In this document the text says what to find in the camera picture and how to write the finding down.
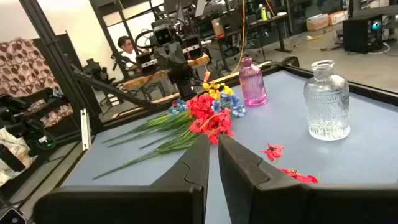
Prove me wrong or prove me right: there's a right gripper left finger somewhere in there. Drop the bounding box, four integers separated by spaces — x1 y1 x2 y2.
32 133 211 224

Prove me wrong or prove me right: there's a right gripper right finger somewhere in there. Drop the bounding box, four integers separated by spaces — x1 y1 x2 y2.
217 134 398 224

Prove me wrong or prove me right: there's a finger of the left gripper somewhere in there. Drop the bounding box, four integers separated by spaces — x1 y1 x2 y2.
183 73 198 99
175 75 189 99

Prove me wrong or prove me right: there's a blue artificial flower bunch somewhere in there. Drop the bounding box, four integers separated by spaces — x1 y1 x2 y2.
211 93 246 118
169 98 188 114

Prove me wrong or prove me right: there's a red artificial flower bunch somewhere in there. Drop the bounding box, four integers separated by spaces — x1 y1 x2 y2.
101 93 215 149
92 107 234 180

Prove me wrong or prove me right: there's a yellow artificial flower bunch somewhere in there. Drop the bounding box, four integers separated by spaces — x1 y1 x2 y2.
201 81 234 100

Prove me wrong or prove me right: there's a purple glass vase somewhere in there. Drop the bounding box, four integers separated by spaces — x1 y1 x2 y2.
238 56 269 108

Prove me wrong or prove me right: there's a clear glass vase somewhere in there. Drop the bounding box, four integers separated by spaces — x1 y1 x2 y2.
303 59 351 141

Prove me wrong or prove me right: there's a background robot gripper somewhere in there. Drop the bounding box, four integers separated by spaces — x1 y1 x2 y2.
136 52 157 75
182 35 203 60

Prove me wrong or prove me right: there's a wooden workbench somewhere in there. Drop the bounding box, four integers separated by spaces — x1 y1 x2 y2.
123 52 210 91

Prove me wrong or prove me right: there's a fallen red flower head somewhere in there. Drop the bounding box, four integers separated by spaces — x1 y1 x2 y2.
260 143 284 163
277 167 320 185

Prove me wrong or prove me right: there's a person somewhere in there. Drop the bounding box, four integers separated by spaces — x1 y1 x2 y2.
117 35 139 77

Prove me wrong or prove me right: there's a cardboard box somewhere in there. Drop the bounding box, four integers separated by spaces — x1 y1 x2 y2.
211 17 225 38

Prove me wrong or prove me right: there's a black office desk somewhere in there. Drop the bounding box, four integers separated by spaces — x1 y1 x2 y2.
217 14 293 63

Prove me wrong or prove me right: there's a translucent storage bin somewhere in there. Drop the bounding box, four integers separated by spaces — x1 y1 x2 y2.
306 13 330 32

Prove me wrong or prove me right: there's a brown circle-patterned cloth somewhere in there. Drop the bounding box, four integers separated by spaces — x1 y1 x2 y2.
0 37 74 128

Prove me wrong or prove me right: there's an orange box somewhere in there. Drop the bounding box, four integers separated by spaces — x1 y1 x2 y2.
328 10 348 26

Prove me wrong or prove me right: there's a black equipment pile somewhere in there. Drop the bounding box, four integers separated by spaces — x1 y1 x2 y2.
0 93 57 175

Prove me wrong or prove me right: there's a black computer tower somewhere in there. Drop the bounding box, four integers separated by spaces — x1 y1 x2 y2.
342 14 384 54

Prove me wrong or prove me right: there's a white bag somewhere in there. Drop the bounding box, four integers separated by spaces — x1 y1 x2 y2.
0 127 35 185

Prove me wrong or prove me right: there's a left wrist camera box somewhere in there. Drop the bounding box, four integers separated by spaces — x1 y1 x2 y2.
152 25 175 47

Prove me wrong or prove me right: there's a yellow hanging cable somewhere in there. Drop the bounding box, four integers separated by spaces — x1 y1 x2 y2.
231 0 246 74

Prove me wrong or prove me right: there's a white metal bracket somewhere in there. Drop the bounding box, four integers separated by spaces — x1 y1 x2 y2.
80 108 92 151

